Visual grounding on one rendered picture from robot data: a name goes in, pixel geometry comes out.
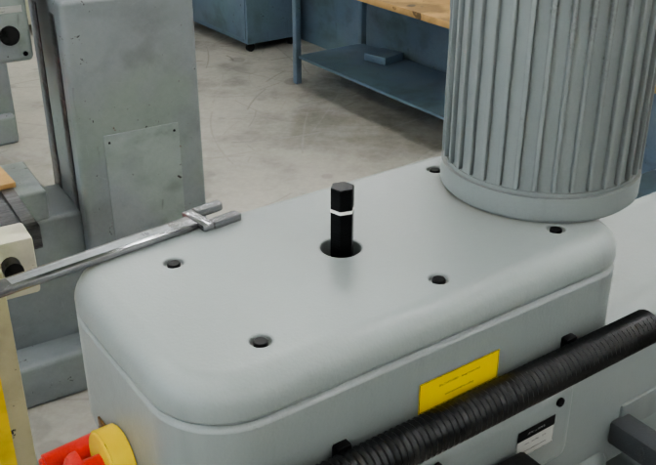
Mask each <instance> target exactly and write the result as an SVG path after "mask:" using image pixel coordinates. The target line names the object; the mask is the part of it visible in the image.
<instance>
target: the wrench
mask: <svg viewBox="0 0 656 465"><path fill-rule="evenodd" d="M222 209H223V204H222V203H221V202H220V201H218V200H215V201H212V202H209V203H206V204H203V205H200V206H197V207H194V208H191V210H188V211H185V212H183V214H182V215H183V217H182V218H180V219H178V220H175V221H172V222H169V223H166V224H163V225H160V226H157V227H154V228H151V229H149V230H146V231H143V232H138V233H135V234H132V235H129V236H126V237H123V238H120V239H117V240H114V241H111V242H109V243H106V244H103V245H100V246H97V247H94V248H91V249H88V250H85V251H83V252H80V253H77V254H74V255H71V256H68V257H65V258H62V259H59V260H57V261H54V262H51V263H48V264H45V265H42V266H39V267H36V268H33V269H30V270H27V271H24V272H21V273H19V274H16V275H11V276H8V277H5V278H2V279H0V298H3V297H5V296H8V295H11V294H14V293H17V292H20V291H23V290H24V289H27V288H30V287H33V286H36V285H39V284H41V283H44V282H47V281H50V280H53V279H56V278H59V277H61V276H64V275H69V274H72V273H75V272H78V271H80V270H83V269H86V268H89V267H92V266H94V265H96V264H99V263H102V262H105V261H108V260H111V259H114V258H116V257H119V256H122V255H125V254H128V253H131V252H134V251H136V250H139V249H142V248H145V247H148V246H150V245H152V244H155V243H158V242H161V241H164V240H167V239H170V238H172V237H175V236H178V235H181V234H184V233H189V232H191V231H194V230H197V228H199V229H200V230H202V231H204V232H207V231H210V230H213V229H218V228H221V227H224V226H226V225H229V224H232V223H235V222H238V221H241V213H239V212H238V211H230V212H227V213H224V214H222V215H219V216H216V217H213V218H211V219H209V220H208V219H206V218H205V217H204V216H207V215H210V214H213V213H216V212H219V211H221V210H222Z"/></svg>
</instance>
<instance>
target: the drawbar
mask: <svg viewBox="0 0 656 465"><path fill-rule="evenodd" d="M353 206H354V185H353V184H350V183H347V182H339V183H333V185H332V187H331V209H332V210H335V211H337V212H341V213H342V212H348V211H352V208H353ZM351 256H353V212H352V214H349V215H343V216H339V215H336V214H334V213H331V257H335V258H347V257H351Z"/></svg>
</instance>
